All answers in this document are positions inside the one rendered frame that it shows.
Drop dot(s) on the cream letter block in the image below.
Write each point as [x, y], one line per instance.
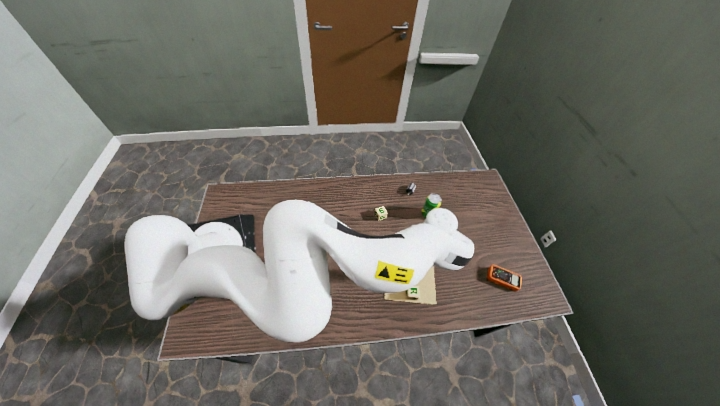
[381, 213]
[413, 293]

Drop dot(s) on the beige mat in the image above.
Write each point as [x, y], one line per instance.
[426, 287]

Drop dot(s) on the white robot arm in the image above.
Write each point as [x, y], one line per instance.
[294, 303]

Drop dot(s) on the green drink can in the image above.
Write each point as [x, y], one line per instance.
[433, 201]

